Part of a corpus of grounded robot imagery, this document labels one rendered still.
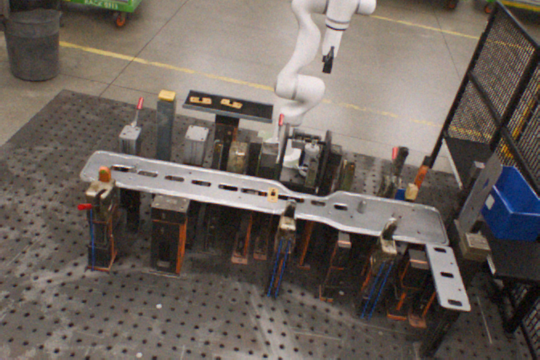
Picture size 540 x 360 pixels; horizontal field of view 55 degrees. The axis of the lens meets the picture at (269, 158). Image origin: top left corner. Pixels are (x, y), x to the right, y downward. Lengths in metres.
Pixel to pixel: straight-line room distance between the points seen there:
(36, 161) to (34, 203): 0.29
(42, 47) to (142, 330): 3.13
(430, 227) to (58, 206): 1.50
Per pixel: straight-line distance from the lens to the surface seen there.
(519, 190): 2.29
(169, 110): 2.18
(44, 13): 4.46
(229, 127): 2.16
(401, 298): 2.03
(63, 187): 2.42
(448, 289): 1.85
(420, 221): 2.07
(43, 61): 4.65
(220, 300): 1.97
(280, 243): 1.81
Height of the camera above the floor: 2.22
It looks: 34 degrees down
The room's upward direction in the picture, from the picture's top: 11 degrees clockwise
